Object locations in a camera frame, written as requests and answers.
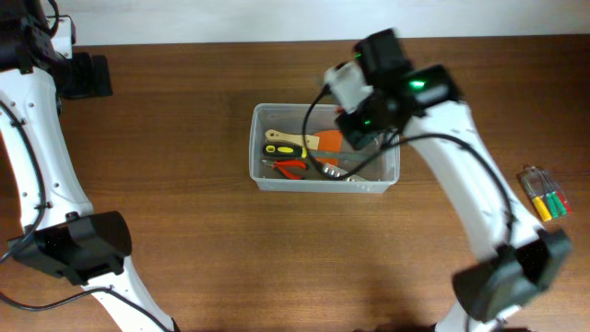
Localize metal file yellow black handle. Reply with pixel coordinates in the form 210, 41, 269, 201
263, 144, 370, 161

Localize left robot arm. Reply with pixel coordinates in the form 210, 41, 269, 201
1, 0, 177, 331

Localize small red handled cutters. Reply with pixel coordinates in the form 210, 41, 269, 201
262, 160, 308, 180

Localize clear plastic container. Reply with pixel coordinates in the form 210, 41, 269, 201
249, 103, 401, 194

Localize orange scraper wooden handle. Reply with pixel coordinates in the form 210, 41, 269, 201
263, 129, 343, 157

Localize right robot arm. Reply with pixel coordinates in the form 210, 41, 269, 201
324, 29, 572, 331

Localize socket set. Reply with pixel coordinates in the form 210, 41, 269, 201
322, 163, 367, 182

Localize screwdriver set clear case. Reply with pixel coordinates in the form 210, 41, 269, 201
516, 165, 572, 222

